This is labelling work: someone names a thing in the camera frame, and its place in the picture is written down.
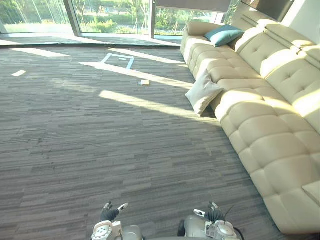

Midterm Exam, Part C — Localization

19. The dark wall-mounted panel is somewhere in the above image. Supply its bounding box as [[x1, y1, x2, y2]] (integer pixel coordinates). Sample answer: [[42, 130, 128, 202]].
[[241, 0, 296, 23]]

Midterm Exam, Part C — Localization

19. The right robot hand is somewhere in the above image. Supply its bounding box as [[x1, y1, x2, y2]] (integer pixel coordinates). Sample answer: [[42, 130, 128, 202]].
[[193, 201, 226, 223]]

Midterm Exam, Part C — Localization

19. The cream leather tufted sofa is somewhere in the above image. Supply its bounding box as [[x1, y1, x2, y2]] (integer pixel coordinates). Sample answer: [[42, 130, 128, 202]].
[[180, 9, 320, 235]]

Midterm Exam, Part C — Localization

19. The teal cushion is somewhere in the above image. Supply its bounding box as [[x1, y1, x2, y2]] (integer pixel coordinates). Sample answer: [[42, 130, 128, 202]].
[[203, 24, 245, 48]]

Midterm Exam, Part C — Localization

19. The grey window frame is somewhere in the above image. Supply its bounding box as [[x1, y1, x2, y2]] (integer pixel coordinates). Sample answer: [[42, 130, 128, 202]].
[[0, 0, 186, 41]]

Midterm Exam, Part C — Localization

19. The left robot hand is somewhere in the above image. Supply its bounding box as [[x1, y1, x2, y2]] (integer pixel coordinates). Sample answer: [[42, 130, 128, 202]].
[[100, 201, 129, 222]]

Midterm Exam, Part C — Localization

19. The grey roller blind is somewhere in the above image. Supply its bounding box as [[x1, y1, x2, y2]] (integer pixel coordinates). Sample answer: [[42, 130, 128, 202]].
[[155, 0, 232, 14]]

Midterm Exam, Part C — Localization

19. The light grey cushion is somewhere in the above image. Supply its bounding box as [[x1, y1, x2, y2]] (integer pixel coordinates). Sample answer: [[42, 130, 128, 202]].
[[184, 68, 225, 118]]

